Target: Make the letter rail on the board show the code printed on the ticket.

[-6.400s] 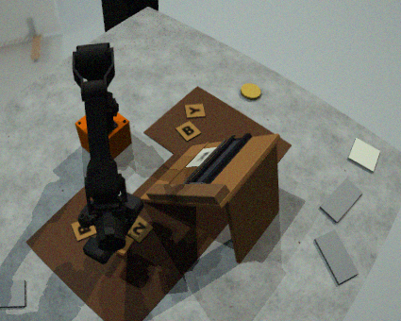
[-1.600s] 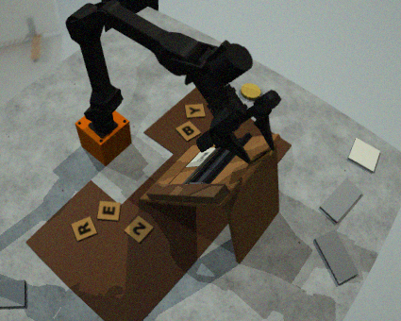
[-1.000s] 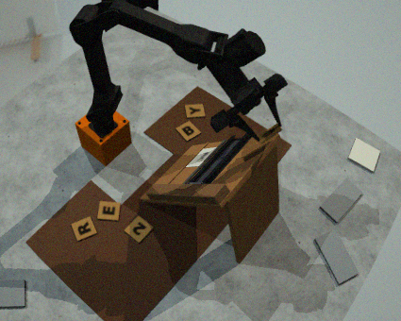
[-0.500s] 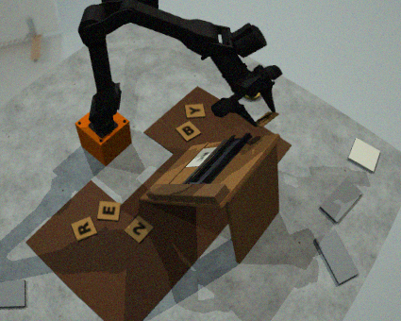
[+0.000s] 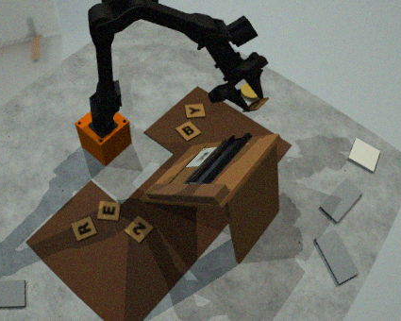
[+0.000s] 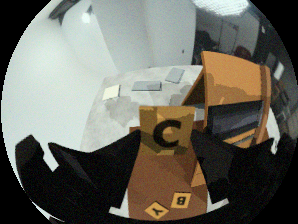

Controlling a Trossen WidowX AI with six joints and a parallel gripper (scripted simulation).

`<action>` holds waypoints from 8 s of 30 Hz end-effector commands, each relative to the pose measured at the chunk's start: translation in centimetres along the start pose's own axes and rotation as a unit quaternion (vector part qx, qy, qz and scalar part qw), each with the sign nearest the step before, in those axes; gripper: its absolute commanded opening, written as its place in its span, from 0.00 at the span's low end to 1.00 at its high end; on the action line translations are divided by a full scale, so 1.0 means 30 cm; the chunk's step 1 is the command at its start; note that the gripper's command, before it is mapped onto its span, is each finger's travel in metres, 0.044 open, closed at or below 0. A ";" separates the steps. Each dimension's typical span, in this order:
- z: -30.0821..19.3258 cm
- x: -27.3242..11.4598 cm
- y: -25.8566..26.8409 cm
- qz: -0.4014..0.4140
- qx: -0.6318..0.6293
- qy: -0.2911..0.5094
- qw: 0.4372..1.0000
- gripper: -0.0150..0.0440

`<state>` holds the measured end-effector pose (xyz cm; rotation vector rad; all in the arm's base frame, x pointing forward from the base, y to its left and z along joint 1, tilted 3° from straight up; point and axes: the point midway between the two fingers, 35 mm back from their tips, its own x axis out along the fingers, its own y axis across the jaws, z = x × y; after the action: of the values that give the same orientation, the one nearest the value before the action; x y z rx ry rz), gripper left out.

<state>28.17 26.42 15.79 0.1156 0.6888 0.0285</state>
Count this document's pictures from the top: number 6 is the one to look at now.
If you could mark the brown wooden board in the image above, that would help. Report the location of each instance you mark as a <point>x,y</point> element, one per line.
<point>237,96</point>

